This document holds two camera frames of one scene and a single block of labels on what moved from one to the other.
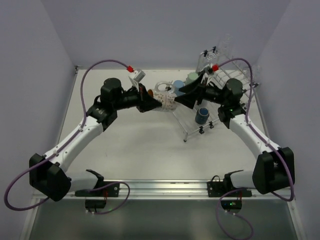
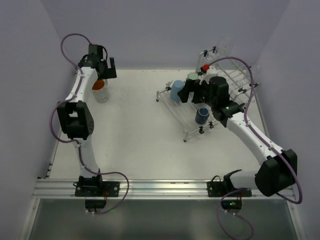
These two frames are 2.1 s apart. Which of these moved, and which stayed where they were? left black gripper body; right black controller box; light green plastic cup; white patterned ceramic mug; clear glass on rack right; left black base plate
Moved: left black gripper body; white patterned ceramic mug
Stayed: light green plastic cup; clear glass on rack right; right black controller box; left black base plate
